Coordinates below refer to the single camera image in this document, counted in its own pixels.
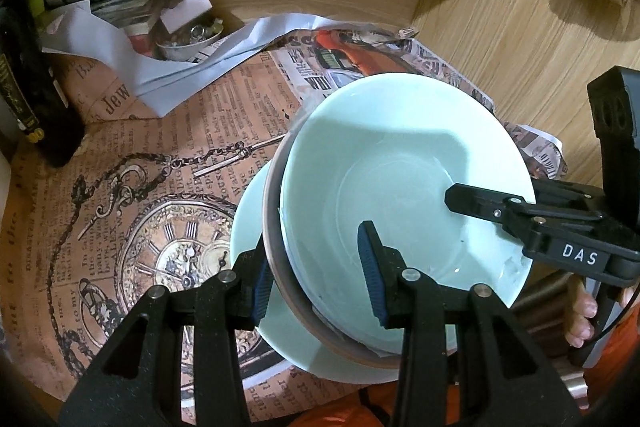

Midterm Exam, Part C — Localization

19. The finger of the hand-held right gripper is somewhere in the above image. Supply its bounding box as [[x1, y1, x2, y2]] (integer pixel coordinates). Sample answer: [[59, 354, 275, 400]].
[[444, 183, 547, 244]]

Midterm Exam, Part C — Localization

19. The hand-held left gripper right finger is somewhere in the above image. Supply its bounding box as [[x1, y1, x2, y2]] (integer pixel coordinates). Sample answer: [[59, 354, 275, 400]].
[[356, 220, 584, 427]]

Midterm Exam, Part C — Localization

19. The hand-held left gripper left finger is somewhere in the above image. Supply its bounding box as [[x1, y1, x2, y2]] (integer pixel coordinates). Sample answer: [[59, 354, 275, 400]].
[[59, 234, 276, 427]]

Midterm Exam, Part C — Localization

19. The mint green plate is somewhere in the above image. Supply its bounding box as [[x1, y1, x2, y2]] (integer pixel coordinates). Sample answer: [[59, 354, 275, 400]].
[[229, 159, 459, 386]]

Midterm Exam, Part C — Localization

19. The pinkish grey bowl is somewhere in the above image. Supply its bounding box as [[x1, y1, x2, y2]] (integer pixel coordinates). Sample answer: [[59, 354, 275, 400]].
[[261, 134, 402, 366]]

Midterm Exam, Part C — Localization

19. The mint green bowl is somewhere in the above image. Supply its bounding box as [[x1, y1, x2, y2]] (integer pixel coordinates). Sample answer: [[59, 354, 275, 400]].
[[279, 73, 534, 351]]

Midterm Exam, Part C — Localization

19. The person's right hand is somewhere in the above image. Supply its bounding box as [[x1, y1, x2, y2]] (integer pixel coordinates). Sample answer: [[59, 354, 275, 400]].
[[564, 277, 600, 349]]

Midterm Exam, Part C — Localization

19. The grey ribbed object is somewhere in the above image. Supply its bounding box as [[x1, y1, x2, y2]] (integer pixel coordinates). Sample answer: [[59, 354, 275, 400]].
[[514, 276, 587, 404]]

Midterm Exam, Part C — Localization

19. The orange garment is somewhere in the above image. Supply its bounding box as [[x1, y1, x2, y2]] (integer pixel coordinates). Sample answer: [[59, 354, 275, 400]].
[[290, 307, 640, 427]]

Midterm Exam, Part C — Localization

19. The newspaper print table cover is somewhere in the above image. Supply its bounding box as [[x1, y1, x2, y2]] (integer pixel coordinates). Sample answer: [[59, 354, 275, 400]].
[[0, 24, 569, 427]]

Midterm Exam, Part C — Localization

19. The small bowl of trinkets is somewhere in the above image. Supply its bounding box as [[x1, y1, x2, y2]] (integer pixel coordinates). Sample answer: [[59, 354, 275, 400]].
[[155, 19, 224, 63]]

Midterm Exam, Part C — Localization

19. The small white box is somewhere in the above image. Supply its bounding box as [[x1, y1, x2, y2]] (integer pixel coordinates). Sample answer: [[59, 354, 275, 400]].
[[159, 0, 214, 34]]

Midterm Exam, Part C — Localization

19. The dark wine bottle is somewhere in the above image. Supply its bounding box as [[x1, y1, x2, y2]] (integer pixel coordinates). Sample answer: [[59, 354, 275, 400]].
[[0, 0, 86, 168]]

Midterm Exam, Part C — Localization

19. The stack of books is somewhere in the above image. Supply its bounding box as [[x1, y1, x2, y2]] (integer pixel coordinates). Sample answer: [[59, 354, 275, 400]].
[[92, 0, 166, 30]]

